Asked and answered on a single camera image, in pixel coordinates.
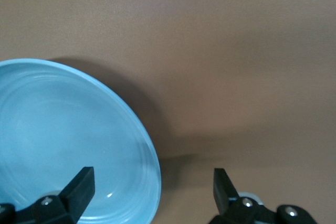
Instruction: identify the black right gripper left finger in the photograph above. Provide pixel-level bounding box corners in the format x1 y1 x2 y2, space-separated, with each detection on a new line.
0 166 96 224

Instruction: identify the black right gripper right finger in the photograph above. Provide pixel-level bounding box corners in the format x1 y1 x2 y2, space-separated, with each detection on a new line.
208 168 319 224

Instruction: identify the blue plate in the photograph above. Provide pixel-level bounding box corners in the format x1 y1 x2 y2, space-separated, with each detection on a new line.
0 58 162 224

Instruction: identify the brown table mat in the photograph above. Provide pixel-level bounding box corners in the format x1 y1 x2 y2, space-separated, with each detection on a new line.
0 0 336 224

